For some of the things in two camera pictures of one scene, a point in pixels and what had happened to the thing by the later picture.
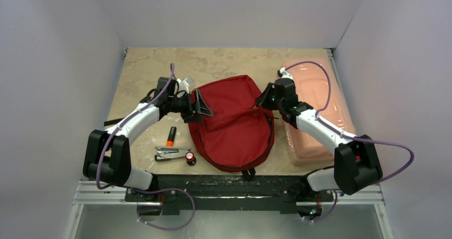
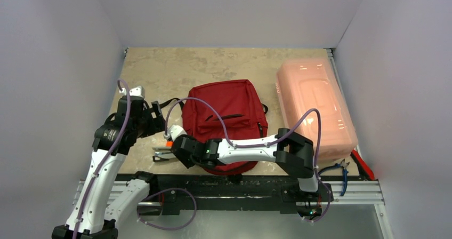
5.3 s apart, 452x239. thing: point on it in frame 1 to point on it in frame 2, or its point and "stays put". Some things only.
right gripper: [270, 95] to [175, 151]
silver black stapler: [166, 153] stays put
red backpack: [239, 136] stays put
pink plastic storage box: [318, 86] stays put
